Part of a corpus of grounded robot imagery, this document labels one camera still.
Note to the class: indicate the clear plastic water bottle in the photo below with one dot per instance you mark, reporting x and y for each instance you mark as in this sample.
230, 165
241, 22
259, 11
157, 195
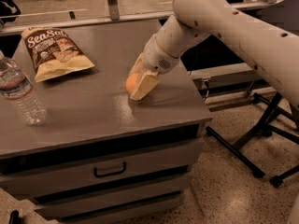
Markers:
17, 88

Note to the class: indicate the metal railing frame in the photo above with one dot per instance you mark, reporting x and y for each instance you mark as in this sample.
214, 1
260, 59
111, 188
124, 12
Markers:
70, 13

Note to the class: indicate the grey drawer cabinet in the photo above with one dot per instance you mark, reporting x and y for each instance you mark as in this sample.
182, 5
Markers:
93, 123

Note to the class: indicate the sea salt chips bag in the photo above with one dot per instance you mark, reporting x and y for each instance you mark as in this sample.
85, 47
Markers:
53, 53

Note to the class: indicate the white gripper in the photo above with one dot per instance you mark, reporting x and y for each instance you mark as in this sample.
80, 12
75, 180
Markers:
154, 59

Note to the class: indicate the black object bottom left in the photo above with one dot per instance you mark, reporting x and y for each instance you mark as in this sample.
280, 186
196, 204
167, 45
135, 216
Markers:
14, 217

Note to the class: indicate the orange fruit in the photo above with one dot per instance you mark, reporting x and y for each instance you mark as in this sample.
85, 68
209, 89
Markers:
131, 82

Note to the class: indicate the black drawer handle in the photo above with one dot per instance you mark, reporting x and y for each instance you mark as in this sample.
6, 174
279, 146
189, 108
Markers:
110, 171

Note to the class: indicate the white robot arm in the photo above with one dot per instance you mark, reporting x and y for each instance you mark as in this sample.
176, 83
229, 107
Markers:
271, 52

